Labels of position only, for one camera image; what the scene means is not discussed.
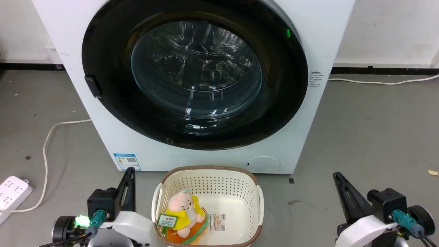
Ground white power strip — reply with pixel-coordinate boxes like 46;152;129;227
0;176;33;225

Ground blue energy label sticker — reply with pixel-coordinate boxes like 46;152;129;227
113;153;142;171

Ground white cable along wall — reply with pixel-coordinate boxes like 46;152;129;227
328;74;439;85

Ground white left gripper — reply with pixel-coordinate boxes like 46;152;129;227
88;167;159;247

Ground teal cable plug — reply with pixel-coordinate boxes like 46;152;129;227
392;209;425;238
85;209;106;238

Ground green and white doll tag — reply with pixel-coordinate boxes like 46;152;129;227
157;213;178;229

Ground round white filter cover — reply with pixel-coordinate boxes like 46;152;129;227
246;156;281;174

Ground white paper label with picture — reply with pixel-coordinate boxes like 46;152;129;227
208;213;226;232

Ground pink and yellow plush doll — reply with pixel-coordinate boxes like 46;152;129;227
162;189;209;245

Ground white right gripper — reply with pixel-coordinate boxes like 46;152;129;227
333;172;399;247

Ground black round washer door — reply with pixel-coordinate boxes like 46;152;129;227
82;0;309;151

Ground white front-load washing machine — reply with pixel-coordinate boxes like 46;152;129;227
32;0;356;175

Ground teal right cable plug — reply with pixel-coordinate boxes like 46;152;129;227
392;209;425;238

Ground teal left cable plug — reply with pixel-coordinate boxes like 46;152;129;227
85;209;106;238

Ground white text sticker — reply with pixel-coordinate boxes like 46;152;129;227
310;71;322;90

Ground white perforated laundry basket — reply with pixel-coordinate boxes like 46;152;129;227
152;166;264;247

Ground white power strip cable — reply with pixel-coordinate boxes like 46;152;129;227
0;118;92;214

